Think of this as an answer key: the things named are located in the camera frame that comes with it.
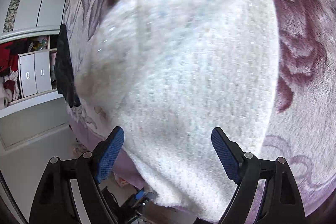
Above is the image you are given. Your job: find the white fluffy sweater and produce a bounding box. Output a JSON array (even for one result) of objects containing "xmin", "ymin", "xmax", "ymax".
[{"xmin": 75, "ymin": 0, "xmax": 279, "ymax": 222}]

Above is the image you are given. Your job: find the black garment on bed edge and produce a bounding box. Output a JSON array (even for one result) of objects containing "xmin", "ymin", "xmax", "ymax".
[{"xmin": 54, "ymin": 24, "xmax": 81, "ymax": 108}]

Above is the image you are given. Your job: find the red garment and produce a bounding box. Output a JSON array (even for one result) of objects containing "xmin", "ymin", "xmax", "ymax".
[{"xmin": 0, "ymin": 39, "xmax": 30, "ymax": 76}]

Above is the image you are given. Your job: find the white wardrobe cabinet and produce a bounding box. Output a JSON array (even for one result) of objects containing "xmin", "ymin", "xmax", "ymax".
[{"xmin": 1, "ymin": 0, "xmax": 66, "ymax": 43}]

